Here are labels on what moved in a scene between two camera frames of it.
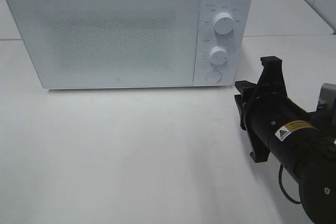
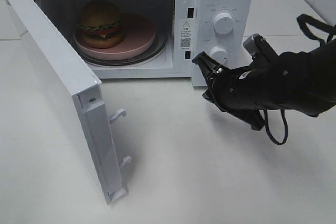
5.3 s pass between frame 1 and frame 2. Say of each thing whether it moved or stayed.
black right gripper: moved
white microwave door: moved
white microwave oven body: stayed
